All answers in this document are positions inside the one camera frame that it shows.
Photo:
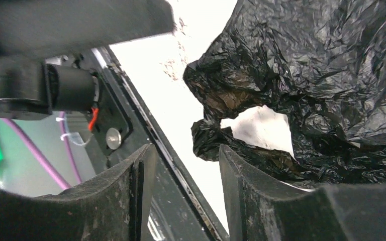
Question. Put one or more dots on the black plastic trash bag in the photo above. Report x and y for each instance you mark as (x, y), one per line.
(297, 89)

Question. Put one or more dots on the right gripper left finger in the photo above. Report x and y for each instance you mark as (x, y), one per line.
(109, 206)

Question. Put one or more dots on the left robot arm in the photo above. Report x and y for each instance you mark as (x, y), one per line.
(33, 31)

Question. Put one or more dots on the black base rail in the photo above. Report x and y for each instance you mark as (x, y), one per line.
(177, 209)

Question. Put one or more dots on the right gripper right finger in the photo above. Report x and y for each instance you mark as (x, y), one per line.
(259, 207)

